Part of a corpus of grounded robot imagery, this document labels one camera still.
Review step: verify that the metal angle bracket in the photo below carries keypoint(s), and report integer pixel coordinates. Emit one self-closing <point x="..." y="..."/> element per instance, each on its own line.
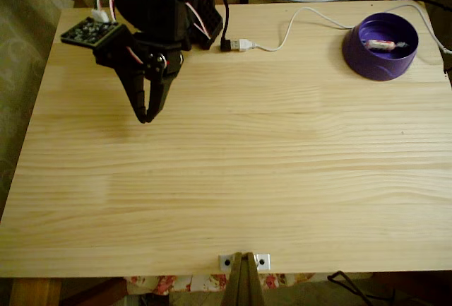
<point x="263" y="261"/>

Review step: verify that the wooden table leg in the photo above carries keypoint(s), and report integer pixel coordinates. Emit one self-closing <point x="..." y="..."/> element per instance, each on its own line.
<point x="33" y="292"/>

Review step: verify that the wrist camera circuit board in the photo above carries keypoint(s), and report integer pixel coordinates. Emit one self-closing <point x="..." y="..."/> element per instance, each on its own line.
<point x="88" y="34"/>

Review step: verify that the floral cloth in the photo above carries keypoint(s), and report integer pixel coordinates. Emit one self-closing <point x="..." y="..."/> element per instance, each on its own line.
<point x="212" y="282"/>

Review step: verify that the red white blue candy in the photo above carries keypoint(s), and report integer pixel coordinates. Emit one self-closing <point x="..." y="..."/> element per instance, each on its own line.
<point x="379" y="44"/>

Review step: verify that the purple bowl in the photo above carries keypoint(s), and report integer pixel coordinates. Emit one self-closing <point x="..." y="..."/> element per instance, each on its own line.
<point x="374" y="69"/>

